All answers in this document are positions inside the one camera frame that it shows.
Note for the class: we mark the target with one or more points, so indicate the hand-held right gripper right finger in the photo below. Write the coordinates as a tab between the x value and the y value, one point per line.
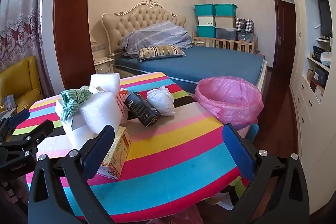
239	153

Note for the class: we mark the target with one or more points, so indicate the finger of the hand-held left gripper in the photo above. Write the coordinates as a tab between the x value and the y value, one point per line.
39	129
18	117

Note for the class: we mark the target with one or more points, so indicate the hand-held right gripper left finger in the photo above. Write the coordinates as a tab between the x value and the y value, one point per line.
98	153

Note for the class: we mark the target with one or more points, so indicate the small printed carton box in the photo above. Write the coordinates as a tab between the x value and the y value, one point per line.
118	150

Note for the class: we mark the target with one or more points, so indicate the white foam sheet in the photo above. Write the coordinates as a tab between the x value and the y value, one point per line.
105	83
78	138
102	111

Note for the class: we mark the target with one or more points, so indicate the bin with pink bag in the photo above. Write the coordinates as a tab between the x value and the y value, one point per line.
228	100

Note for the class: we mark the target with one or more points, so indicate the picture book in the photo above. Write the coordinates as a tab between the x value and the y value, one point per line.
8	102

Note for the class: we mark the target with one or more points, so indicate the blue plastic stool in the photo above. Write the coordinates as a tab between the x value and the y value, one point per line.
253	132

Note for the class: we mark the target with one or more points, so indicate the yellow leather armchair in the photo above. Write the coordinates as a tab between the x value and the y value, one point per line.
23	85

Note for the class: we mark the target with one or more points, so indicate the white cardboard box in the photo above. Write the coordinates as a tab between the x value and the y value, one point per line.
74	123

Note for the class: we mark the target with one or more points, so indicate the green white crumpled cloth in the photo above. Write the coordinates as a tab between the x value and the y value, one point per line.
73	102

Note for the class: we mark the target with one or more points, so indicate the pink foam fruit net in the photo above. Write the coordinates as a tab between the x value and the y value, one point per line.
122	108

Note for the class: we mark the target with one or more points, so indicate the white paper sheet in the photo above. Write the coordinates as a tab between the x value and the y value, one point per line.
223	201

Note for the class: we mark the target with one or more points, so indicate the black carton box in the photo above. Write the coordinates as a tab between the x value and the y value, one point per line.
141	108

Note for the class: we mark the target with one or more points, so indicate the rainbow striped tablecloth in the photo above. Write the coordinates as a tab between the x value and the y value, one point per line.
170	150

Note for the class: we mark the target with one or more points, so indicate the white wardrobe cabinet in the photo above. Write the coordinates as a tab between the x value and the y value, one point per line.
309	134

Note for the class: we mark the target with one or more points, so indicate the white crumpled paper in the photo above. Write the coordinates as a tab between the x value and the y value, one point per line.
161	100

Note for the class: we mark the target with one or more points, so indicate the cream nightstand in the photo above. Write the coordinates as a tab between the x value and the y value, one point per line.
103	65

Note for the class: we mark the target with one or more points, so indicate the bed with blue sheet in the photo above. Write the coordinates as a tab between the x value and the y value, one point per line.
210	64

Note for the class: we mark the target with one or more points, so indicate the lace curtain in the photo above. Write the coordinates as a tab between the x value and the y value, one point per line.
21	16

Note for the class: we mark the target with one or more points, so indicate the black safe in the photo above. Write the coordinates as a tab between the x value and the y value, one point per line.
320	75

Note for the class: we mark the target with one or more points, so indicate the brown wooden door panel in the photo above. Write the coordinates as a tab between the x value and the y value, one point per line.
71	16

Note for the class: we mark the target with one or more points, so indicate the dark patterned bag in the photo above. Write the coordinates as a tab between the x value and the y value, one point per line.
245	36

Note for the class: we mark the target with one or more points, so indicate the striped pillow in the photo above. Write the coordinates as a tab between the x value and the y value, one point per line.
161	52

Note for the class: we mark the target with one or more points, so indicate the clear storage box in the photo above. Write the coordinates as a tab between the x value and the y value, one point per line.
226	34

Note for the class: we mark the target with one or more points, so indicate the teal storage box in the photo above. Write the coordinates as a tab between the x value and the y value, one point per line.
204	11
206	32
225	10

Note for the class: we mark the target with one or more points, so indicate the dark wooden door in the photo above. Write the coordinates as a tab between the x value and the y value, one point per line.
284	35

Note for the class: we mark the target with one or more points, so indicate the black device box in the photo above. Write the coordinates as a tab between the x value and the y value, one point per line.
317	53

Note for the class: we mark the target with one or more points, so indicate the black white checkered bag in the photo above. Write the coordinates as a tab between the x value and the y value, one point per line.
244	25

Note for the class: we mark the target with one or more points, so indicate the beige storage box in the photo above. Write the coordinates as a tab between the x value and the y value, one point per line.
225	22
206	21

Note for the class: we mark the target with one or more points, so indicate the grey blue folded duvet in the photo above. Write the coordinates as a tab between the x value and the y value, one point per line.
157	35

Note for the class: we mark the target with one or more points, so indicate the beige tufted headboard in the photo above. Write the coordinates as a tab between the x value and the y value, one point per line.
123	19

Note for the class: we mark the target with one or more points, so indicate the black television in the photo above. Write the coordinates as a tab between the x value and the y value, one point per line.
325	16

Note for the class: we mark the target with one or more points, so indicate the wooden crib rail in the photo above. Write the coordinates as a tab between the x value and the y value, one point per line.
223	44

